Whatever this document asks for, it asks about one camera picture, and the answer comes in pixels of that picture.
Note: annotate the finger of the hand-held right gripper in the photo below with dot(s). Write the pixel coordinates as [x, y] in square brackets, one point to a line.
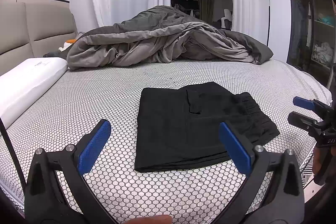
[303, 102]
[299, 119]

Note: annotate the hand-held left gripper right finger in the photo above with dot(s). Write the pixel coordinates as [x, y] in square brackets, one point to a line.
[233, 145]

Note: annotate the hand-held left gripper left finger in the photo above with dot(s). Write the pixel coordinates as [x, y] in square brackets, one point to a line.
[94, 145]

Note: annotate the black pants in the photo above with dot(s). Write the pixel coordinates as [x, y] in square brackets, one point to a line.
[178, 129]

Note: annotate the person's right hand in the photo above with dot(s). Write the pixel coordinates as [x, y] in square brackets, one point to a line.
[318, 161]

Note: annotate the person's left hand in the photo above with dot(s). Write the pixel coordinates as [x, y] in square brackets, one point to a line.
[152, 219]

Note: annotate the white crumpled cloth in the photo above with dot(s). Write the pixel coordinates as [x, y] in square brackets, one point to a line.
[324, 52]

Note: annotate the bed with honeycomb sheet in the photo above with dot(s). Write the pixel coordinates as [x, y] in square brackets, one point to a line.
[105, 87]

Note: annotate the hanging dark clothes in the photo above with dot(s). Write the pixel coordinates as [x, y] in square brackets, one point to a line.
[299, 24]

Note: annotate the teal folded cloth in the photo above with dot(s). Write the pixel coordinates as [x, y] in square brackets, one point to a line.
[326, 19]

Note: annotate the white pillow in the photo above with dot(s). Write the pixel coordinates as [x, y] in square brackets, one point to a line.
[29, 77]

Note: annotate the plush toy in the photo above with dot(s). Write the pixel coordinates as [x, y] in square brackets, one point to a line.
[68, 43]

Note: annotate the white chair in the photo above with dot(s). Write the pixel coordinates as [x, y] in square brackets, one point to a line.
[227, 18]

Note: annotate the grey duvet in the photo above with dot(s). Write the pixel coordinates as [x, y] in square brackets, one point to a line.
[157, 43]

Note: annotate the beige upholstered headboard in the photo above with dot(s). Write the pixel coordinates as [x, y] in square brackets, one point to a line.
[39, 27]

